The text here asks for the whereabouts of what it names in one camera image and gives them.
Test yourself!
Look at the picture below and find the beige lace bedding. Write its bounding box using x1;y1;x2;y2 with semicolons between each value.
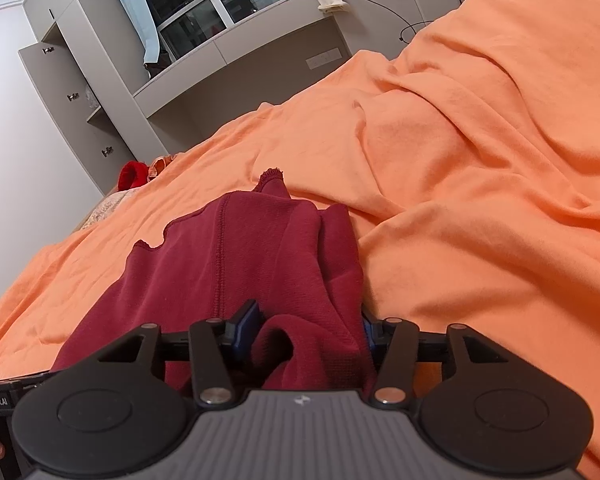
79;191;132;232

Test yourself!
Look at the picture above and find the peach ruffled cloth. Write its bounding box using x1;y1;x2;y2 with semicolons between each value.
147;153;185;182

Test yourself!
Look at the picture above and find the white wall outlet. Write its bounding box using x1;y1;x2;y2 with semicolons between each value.
305;48;342;70

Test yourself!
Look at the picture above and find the red plush item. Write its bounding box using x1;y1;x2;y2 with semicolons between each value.
118;161;149;192

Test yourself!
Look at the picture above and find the black cable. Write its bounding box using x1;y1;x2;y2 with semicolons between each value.
339;0;481;45

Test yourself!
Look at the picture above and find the light blue curtain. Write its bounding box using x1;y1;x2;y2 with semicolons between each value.
96;0;162;64

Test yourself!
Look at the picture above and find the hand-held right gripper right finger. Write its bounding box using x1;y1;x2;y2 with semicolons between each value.
360;309;512;408

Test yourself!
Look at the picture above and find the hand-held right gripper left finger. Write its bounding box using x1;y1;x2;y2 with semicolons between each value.
95;299;267;408

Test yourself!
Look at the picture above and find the dark red long-sleeved shirt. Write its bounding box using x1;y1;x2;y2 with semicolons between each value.
52;167;382;397

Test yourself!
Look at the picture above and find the grey cabinet with open door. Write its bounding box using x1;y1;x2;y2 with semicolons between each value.
19;0;167;196

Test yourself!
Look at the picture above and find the grey built-in desk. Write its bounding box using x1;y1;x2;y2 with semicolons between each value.
131;0;462;157

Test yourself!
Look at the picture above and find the orange blanket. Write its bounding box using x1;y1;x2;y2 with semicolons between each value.
0;0;600;480

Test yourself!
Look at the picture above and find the dark brown item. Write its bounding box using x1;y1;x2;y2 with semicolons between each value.
143;52;174;79

